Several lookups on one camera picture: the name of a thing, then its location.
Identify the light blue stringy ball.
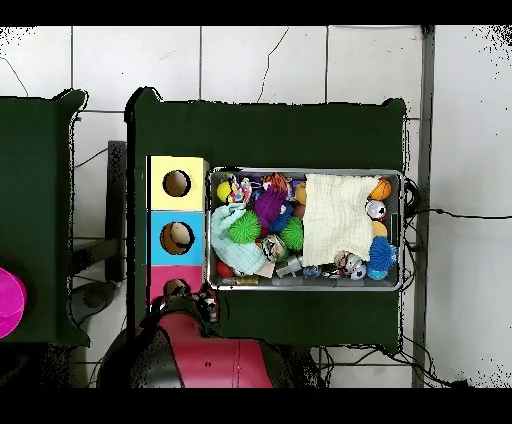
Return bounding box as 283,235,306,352
365,235,399,281

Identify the black cable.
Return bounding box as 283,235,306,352
407,206,512,220

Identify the small orange basketball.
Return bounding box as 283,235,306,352
368,176,393,202

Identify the purple spiky rubber toy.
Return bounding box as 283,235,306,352
254,185,288,229

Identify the black upright panel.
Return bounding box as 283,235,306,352
104,140,128,283

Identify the clear mesh bin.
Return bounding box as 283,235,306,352
207,166,404,292

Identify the wooden box with three holes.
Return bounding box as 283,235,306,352
146,155,210,305

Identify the dark green side table cloth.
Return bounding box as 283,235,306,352
0,88,90,348

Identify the colourful patterned knotted cloth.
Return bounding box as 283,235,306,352
227,173,254,204

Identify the mint green knit cloth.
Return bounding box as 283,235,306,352
210,202,268,276

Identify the cream waffle cloth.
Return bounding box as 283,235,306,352
301,172,381,268

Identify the green spiky rubber ball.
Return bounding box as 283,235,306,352
278,217,305,252
227,210,262,244

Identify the magenta round object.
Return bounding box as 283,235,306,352
0,266,28,339

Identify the orange striped tiger plush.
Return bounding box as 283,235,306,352
261,172,290,193

